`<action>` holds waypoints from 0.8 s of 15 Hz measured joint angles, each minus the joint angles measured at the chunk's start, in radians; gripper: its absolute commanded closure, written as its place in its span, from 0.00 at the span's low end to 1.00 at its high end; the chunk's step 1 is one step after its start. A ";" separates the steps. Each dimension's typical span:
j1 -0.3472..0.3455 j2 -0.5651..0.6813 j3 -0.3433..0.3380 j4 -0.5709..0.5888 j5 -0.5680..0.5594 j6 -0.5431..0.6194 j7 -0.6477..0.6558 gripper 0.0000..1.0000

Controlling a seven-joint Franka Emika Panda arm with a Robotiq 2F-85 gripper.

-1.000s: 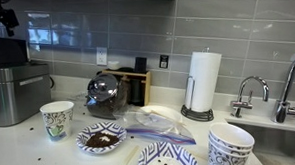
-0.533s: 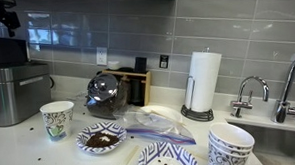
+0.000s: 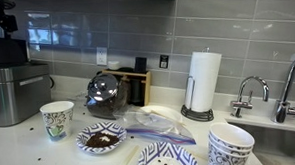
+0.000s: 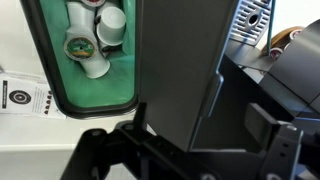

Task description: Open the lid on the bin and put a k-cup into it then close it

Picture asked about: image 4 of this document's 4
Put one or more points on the green bin liner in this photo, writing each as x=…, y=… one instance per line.
x=100, y=90

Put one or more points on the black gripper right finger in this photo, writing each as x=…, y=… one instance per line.
x=283, y=153

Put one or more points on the black coffee machine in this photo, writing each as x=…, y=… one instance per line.
x=240, y=93

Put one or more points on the plain white k-cup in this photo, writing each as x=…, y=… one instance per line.
x=80, y=16
x=111, y=26

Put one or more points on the white printed paper sheet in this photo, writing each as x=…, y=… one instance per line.
x=30, y=100

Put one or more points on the red lid k-cup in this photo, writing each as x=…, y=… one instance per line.
x=296, y=34
x=93, y=2
x=276, y=53

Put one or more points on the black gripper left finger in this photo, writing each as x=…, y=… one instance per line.
x=96, y=150

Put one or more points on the brown k-cup basket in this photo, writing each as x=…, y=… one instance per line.
x=283, y=36

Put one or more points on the dark grey bin lid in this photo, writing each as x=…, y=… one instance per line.
x=176, y=66

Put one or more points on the stainless steel recycling bin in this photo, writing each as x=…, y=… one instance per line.
x=58, y=95

